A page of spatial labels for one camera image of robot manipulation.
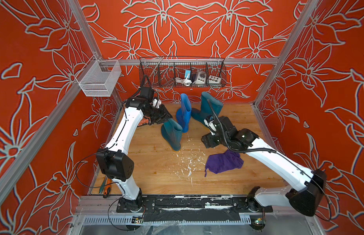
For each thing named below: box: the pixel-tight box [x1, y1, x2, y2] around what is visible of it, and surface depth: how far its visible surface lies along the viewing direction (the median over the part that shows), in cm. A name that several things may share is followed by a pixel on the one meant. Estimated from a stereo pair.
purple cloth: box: [204, 149, 244, 178], surface depth 87 cm
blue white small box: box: [184, 69, 192, 79], surface depth 85 cm
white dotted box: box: [208, 74, 222, 84], surface depth 96 cm
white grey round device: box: [193, 70, 207, 85], surface depth 93 cm
